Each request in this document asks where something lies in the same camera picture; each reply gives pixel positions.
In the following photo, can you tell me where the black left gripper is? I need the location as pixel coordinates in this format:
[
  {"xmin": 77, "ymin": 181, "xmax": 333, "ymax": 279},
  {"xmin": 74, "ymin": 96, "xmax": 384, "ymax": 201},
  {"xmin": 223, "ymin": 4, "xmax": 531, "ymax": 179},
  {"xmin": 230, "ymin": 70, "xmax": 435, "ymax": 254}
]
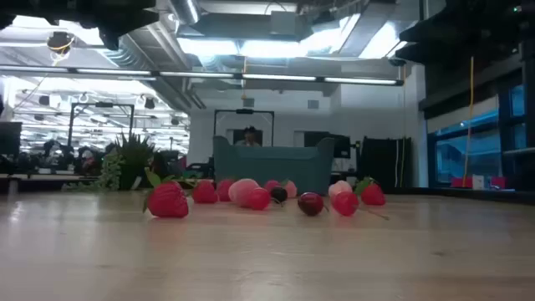
[{"xmin": 41, "ymin": 0, "xmax": 158, "ymax": 51}]

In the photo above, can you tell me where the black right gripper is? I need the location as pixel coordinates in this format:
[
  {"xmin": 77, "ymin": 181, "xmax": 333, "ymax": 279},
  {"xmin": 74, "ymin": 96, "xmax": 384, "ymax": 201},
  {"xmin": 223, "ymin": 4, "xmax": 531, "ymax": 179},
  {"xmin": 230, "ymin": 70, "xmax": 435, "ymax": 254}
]
[{"xmin": 395, "ymin": 0, "xmax": 535, "ymax": 64}]

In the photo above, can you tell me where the dark red artificial cherry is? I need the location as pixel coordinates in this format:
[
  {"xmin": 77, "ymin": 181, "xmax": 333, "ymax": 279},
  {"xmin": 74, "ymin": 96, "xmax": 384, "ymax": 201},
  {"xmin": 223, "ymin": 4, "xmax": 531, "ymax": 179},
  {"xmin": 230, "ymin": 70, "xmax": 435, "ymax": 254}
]
[{"xmin": 297, "ymin": 191, "xmax": 329, "ymax": 217}]

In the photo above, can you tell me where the round ceiling dome fixture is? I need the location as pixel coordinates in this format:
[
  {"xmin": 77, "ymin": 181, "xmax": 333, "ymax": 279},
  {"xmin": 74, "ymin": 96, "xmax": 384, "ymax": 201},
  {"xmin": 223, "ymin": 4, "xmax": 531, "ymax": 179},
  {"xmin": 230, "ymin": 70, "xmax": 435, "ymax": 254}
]
[{"xmin": 46, "ymin": 31, "xmax": 76, "ymax": 55}]

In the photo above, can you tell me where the large glass window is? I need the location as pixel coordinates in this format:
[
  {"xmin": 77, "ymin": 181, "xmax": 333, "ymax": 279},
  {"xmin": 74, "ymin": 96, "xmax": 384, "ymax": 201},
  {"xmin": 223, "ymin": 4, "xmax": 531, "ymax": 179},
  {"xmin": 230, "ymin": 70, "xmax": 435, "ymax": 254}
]
[{"xmin": 426, "ymin": 83, "xmax": 527, "ymax": 187}]

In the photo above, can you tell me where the black computer monitor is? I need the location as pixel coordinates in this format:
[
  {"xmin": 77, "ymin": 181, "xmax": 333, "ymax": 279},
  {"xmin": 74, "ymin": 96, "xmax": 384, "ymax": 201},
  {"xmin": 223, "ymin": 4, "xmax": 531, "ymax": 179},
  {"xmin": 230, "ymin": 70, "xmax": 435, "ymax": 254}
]
[
  {"xmin": 0, "ymin": 120, "xmax": 23, "ymax": 156},
  {"xmin": 303, "ymin": 131, "xmax": 352, "ymax": 160}
]

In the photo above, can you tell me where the black tall panel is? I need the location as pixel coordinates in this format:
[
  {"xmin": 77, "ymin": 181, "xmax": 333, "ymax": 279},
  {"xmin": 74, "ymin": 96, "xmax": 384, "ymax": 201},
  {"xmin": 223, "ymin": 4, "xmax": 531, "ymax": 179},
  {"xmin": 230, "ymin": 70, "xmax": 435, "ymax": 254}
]
[{"xmin": 359, "ymin": 135, "xmax": 413, "ymax": 189}]

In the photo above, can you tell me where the green artificial potted plant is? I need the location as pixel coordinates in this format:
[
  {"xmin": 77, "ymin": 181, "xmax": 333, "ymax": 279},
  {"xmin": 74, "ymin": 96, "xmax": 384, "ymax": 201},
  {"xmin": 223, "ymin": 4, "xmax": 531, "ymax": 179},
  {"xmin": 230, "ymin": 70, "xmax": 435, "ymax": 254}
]
[{"xmin": 61, "ymin": 132, "xmax": 156, "ymax": 192}]

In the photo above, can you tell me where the long white light bar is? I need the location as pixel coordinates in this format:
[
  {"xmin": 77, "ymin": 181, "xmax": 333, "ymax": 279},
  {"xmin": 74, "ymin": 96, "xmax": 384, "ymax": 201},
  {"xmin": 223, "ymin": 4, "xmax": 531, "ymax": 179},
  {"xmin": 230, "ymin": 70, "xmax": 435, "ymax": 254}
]
[{"xmin": 0, "ymin": 64, "xmax": 405, "ymax": 87}]

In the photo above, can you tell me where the teal plastic tub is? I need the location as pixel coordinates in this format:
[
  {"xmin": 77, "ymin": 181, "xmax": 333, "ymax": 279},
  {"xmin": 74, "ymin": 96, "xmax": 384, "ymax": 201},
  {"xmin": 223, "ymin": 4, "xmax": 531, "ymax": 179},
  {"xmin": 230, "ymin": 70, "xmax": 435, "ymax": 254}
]
[{"xmin": 212, "ymin": 135, "xmax": 335, "ymax": 196}]

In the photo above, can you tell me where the yellow hanging cable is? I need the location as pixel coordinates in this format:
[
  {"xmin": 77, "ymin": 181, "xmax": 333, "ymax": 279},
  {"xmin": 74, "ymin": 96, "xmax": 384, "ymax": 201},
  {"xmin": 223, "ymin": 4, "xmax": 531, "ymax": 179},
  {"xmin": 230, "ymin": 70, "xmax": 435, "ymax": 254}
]
[{"xmin": 461, "ymin": 56, "xmax": 476, "ymax": 189}]

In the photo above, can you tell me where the silver round air duct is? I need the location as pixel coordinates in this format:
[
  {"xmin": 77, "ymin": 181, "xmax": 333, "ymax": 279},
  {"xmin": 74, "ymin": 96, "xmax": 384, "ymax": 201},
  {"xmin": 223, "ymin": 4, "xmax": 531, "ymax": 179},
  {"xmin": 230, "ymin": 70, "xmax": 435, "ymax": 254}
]
[{"xmin": 166, "ymin": 0, "xmax": 201, "ymax": 25}]

